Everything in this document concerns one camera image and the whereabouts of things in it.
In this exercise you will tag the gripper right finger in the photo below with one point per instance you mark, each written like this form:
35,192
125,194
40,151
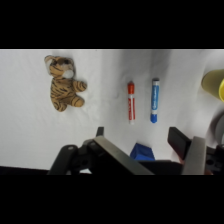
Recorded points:
195,156

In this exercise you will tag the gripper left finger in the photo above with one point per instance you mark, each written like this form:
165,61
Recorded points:
120,156

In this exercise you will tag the red marker pen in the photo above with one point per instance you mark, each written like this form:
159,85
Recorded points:
131,105

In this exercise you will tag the blue marker pen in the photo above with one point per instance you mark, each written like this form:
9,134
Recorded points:
155,100

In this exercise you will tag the blue block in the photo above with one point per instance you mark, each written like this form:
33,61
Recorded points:
143,153

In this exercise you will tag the yellow plastic cup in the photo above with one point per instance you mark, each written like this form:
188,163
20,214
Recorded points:
212,83

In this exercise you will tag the tiger plush toy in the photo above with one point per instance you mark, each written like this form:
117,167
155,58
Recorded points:
61,90

